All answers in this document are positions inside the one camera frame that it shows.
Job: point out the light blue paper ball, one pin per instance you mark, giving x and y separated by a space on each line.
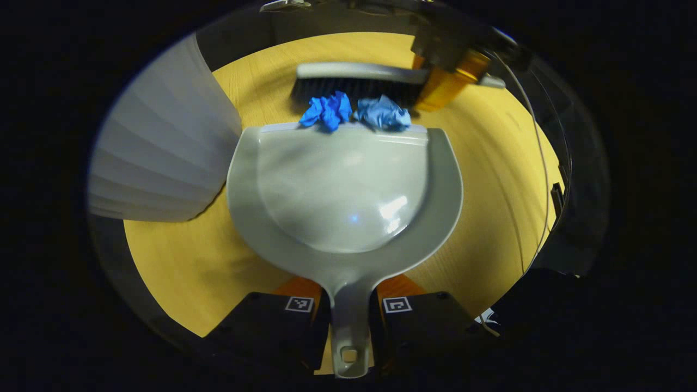
384 114

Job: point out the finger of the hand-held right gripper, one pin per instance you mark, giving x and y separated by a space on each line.
446 81
441 46

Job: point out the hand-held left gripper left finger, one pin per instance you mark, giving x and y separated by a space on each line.
267 326

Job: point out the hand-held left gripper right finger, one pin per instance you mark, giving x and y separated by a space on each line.
425 326

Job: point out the small grey broom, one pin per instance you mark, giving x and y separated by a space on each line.
354 71

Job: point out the dark blue paper ball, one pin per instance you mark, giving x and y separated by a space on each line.
326 111

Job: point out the grey plastic dustpan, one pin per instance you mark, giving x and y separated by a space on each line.
343 190

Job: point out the grey garbage bin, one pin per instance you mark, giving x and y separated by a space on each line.
163 147

